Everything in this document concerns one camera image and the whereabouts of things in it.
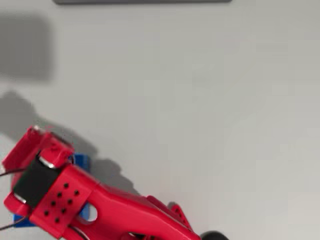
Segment black red white servo cable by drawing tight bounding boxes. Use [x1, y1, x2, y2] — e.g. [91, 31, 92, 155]
[0, 166, 27, 177]

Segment grey flat slab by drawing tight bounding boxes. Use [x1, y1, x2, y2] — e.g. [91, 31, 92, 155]
[51, 0, 233, 6]

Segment black round object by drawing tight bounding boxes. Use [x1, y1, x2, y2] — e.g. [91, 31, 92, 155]
[199, 230, 229, 240]

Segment blue plastic bin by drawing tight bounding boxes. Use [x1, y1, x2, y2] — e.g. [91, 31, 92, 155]
[12, 152, 92, 228]

